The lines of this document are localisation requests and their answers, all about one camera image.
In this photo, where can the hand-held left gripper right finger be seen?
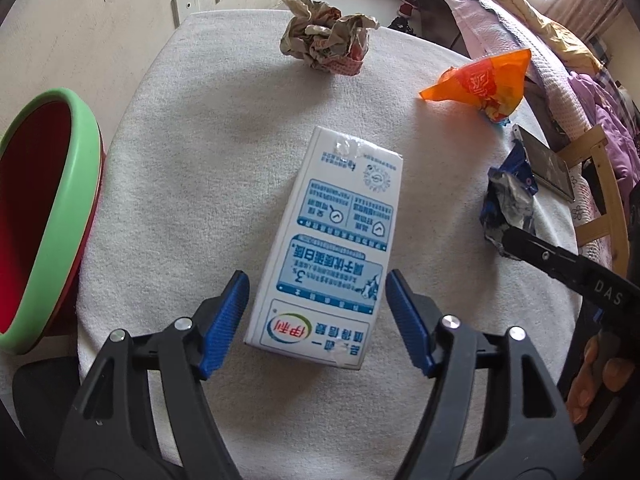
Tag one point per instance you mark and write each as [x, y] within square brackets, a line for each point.
[407, 325]

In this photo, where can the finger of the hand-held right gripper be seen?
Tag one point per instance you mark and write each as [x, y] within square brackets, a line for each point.
[540, 255]

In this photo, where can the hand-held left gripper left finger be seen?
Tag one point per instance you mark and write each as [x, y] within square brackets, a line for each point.
[225, 325]

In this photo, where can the white milk carton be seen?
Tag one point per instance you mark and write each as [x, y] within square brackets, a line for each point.
[330, 240]

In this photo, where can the orange snack bag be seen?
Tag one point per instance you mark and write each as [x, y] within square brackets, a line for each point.
[480, 80]

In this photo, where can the green-rimmed red bin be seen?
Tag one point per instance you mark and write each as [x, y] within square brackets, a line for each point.
[50, 200]

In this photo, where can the person's right hand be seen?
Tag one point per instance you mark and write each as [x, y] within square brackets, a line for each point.
[615, 375]

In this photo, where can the blue silver wrapper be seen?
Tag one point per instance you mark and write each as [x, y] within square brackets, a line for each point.
[507, 200]

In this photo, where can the wooden chair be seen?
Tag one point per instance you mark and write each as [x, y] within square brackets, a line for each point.
[607, 200]

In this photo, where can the smartphone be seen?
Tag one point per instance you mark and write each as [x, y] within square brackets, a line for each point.
[547, 165]

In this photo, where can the purple clothing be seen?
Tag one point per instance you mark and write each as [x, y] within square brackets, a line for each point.
[610, 120]

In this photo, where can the bed with pink blanket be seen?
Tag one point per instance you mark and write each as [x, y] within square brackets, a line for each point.
[500, 25]

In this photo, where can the yellow quilt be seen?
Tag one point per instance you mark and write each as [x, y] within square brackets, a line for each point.
[530, 10]

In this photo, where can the dark bed base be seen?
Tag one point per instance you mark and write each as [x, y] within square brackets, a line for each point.
[440, 15]

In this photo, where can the black shoe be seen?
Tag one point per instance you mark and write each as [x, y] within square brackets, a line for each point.
[400, 24]

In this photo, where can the red shoe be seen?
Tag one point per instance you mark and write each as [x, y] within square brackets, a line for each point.
[407, 6]

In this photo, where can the crumpled paper ball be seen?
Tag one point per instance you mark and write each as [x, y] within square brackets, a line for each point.
[320, 35]

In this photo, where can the white wall switch plate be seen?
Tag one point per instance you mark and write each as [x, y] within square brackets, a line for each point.
[185, 6]

